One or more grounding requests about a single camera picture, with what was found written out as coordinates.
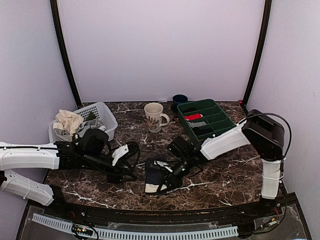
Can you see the green divided organizer tray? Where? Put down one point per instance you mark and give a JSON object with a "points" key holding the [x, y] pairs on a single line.
{"points": [[213, 115]]}

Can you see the white slotted cable duct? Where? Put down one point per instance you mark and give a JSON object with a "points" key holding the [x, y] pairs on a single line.
{"points": [[134, 232]]}

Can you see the cream floral mug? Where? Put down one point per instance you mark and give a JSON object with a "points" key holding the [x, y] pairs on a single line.
{"points": [[155, 117]]}

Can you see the red rolled sock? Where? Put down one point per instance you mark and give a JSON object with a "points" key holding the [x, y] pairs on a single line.
{"points": [[192, 117]]}

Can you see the black frame post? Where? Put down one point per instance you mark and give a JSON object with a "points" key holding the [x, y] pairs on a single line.
{"points": [[258, 54], [63, 52]]}

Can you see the navy underwear white waistband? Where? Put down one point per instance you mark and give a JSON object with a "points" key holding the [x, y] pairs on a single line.
{"points": [[156, 169]]}

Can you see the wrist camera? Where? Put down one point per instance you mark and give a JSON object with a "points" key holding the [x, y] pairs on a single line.
{"points": [[180, 147], [93, 140]]}

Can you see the black rolled sock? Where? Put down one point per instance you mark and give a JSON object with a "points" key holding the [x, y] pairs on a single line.
{"points": [[198, 131]]}

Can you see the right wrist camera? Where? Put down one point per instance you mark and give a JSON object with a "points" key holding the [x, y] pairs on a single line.
{"points": [[180, 147]]}

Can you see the grey patterned rolled sock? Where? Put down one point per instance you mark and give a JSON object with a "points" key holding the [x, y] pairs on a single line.
{"points": [[196, 124]]}

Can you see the olive green garment in basket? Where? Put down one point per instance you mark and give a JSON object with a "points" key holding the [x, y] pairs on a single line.
{"points": [[91, 116]]}

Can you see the white plastic laundry basket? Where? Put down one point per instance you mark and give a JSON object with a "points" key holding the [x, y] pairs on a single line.
{"points": [[103, 114]]}

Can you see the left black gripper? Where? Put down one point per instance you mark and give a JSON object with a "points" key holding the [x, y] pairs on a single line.
{"points": [[115, 176]]}

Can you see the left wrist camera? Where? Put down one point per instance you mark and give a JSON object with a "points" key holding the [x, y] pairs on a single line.
{"points": [[93, 140]]}

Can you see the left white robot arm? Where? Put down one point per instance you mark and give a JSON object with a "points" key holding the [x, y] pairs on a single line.
{"points": [[52, 156]]}

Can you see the right black frame post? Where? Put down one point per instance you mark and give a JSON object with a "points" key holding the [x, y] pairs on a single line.
{"points": [[258, 54]]}

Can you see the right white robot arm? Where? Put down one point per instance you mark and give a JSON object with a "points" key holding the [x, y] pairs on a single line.
{"points": [[258, 129]]}

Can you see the left black frame post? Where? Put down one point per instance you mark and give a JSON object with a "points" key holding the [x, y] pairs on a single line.
{"points": [[63, 52]]}

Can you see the grey garment in basket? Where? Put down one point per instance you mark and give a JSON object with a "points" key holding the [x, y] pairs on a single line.
{"points": [[60, 134]]}

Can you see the black front rail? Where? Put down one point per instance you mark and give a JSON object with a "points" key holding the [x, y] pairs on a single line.
{"points": [[101, 215]]}

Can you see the dark blue mug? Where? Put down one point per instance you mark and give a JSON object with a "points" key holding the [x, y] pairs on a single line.
{"points": [[178, 99]]}

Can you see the cream cloth in basket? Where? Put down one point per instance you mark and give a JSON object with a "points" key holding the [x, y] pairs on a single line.
{"points": [[68, 121]]}

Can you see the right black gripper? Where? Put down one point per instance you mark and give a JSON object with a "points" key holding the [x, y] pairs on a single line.
{"points": [[174, 181]]}

